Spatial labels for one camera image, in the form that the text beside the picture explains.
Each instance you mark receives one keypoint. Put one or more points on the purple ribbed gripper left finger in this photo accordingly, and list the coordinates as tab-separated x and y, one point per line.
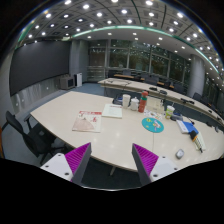
70	166

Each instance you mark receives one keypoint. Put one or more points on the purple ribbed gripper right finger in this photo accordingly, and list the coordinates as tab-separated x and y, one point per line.
150	166

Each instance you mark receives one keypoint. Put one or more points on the black office chair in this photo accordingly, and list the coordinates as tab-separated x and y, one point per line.
38	140

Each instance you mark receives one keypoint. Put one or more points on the round teal hand fan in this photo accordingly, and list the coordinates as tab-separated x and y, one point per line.
153	125

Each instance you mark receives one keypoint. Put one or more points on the red and white magazine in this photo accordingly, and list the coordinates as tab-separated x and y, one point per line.
88	121

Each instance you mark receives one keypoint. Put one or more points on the blue book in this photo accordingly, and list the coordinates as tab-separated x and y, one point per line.
186	127

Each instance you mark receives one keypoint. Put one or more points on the green and white drink cup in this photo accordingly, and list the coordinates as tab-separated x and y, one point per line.
169	112

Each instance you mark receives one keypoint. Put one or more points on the white jar with lid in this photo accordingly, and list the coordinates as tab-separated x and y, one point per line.
134	104

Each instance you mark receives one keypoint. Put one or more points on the white paper booklet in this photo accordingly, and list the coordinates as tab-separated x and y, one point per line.
112	111

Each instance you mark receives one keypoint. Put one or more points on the white paper cup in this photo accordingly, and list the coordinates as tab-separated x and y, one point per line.
126	100

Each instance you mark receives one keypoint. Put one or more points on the long rear conference table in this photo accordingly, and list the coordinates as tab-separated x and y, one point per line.
172	96

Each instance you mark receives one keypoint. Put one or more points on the grey box on floor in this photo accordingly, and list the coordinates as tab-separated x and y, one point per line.
67	83

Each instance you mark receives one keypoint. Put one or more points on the white air purifier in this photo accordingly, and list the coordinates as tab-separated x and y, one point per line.
78	79

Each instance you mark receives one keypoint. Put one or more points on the large dark wall screen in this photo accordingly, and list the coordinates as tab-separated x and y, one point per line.
36	62

